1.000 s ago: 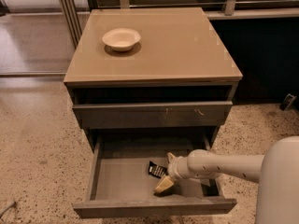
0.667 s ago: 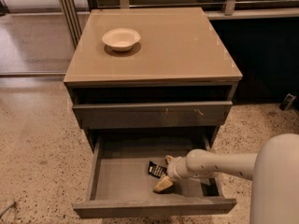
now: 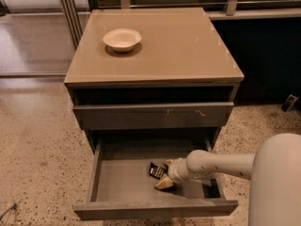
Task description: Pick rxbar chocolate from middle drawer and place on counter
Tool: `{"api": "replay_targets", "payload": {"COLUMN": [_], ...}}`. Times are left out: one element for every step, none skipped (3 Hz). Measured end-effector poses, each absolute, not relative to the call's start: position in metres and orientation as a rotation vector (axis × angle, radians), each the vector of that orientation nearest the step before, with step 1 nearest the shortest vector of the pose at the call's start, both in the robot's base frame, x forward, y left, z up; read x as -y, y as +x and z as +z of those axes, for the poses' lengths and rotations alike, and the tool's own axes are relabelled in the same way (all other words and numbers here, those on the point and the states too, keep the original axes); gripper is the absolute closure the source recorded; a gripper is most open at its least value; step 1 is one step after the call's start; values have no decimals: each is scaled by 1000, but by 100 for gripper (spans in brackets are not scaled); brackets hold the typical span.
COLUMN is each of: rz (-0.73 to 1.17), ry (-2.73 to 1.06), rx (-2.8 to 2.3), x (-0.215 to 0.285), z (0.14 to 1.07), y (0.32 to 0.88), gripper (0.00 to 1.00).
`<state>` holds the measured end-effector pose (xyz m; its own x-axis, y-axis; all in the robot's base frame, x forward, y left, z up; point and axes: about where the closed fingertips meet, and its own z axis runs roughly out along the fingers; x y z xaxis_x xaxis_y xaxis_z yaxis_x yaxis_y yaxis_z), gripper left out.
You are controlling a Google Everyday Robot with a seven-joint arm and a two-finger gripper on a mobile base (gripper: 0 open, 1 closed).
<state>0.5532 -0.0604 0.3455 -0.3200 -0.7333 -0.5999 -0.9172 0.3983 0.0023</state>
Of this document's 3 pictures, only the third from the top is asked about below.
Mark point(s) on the metal shelf frame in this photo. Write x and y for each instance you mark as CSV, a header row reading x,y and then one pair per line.
x,y
232,0

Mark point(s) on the open middle drawer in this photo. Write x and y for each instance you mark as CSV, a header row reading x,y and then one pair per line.
x,y
121,188

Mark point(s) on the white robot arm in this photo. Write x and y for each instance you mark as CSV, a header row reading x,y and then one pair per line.
x,y
274,173

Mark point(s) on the white bowl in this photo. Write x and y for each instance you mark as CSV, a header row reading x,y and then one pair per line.
x,y
122,39

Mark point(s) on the aluminium door frame post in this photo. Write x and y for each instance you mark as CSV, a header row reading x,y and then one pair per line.
x,y
71,15

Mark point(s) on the grey drawer cabinet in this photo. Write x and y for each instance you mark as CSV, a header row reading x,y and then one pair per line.
x,y
181,59

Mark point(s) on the small dark floor device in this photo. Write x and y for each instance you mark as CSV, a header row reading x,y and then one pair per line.
x,y
289,103

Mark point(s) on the closed upper drawer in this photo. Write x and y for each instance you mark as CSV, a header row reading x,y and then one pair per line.
x,y
156,116

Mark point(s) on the black rxbar chocolate wrapper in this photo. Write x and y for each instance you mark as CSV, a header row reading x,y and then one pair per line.
x,y
157,172

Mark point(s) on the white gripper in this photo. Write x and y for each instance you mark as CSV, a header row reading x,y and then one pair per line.
x,y
173,172

